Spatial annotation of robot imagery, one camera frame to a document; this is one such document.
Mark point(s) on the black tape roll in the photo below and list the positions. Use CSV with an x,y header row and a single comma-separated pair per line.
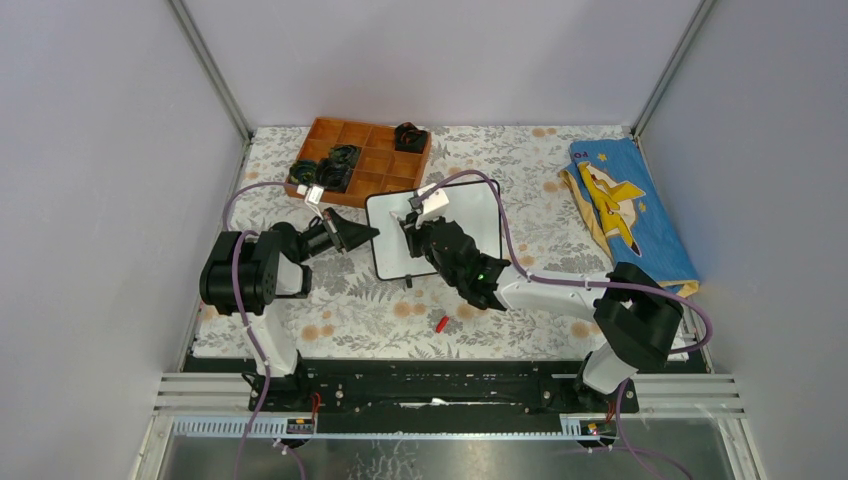
x,y
303,172
333,176
345,155
410,139

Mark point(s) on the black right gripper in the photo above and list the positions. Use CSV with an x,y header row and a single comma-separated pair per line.
x,y
414,227

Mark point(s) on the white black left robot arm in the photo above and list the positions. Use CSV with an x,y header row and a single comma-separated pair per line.
x,y
246,272

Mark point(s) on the red marker cap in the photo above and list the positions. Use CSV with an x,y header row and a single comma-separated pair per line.
x,y
442,324

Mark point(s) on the black tape roll lower middle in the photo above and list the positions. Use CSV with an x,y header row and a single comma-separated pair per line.
x,y
333,176

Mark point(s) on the blue yellow cartoon cloth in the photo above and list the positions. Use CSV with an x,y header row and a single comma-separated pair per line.
x,y
623,212

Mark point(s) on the aluminium frame post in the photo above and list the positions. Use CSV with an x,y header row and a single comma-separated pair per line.
x,y
191,31
678,55

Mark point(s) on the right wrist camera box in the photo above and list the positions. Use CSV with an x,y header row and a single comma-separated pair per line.
x,y
428,203

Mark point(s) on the right aluminium frame post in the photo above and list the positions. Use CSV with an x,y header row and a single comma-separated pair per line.
x,y
678,55

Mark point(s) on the left aluminium frame post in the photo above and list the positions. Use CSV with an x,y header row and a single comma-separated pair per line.
x,y
191,31

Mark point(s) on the black tape roll upper middle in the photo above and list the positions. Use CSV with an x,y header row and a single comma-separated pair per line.
x,y
345,155

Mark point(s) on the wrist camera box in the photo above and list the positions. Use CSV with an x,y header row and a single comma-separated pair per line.
x,y
428,203
312,196

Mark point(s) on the black tape roll left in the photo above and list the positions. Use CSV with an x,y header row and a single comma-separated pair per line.
x,y
303,172

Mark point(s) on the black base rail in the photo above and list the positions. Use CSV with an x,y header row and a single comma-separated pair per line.
x,y
428,397

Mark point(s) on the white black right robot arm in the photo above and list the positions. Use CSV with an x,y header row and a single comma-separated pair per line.
x,y
637,318

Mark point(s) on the orange compartment tray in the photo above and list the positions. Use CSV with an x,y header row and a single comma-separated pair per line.
x,y
380,168

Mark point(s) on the small black-framed whiteboard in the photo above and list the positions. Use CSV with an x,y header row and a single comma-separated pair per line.
x,y
471,204

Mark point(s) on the black tape roll top right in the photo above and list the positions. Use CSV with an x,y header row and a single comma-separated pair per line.
x,y
410,139

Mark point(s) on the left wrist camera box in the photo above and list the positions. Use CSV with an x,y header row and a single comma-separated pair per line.
x,y
312,196

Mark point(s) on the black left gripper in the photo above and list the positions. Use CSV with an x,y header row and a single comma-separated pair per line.
x,y
341,233

